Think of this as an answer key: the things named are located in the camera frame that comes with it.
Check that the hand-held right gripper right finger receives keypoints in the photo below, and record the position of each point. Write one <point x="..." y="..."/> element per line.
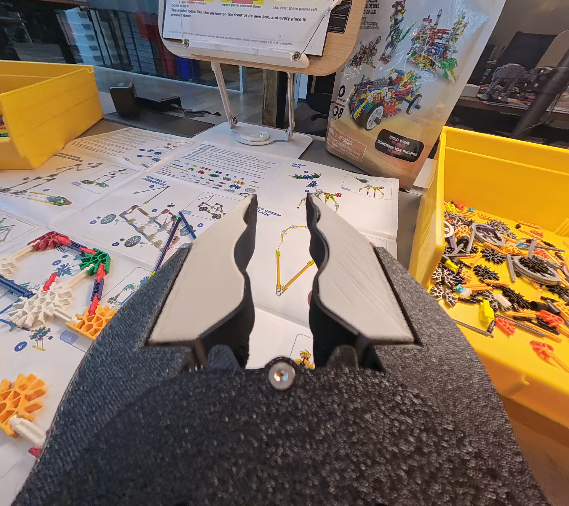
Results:
<point x="360" y="292"/>

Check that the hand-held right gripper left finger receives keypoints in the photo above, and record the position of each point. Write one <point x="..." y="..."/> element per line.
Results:
<point x="200" y="292"/>

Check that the purple plastic rod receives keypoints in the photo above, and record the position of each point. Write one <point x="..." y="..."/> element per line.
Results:
<point x="169" y="246"/>

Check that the blue plastic rod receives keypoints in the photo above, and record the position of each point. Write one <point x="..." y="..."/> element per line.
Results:
<point x="187" y="226"/>

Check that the pile of dark wheel parts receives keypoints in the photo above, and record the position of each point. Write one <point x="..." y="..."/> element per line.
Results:
<point x="507" y="279"/>

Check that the yellow plastic parts bin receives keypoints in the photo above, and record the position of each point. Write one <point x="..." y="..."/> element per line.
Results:
<point x="44" y="110"/>
<point x="498" y="168"/>

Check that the white building instruction sheet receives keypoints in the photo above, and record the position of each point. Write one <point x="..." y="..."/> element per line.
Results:
<point x="222" y="177"/>

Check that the cardboard toy set box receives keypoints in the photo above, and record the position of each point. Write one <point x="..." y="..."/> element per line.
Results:
<point x="436" y="123"/>

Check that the black box device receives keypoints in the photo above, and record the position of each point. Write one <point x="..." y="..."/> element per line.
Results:
<point x="123" y="101"/>

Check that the black metal pole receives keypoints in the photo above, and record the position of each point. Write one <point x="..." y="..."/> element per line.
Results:
<point x="542" y="97"/>

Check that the storage shelf with boxes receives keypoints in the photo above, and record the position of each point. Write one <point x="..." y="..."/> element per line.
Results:
<point x="98" y="43"/>

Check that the wooden display board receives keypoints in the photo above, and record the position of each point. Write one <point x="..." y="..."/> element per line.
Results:
<point x="360" y="17"/>

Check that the colourful rod connector frame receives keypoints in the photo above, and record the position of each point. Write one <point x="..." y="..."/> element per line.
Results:
<point x="44" y="303"/>

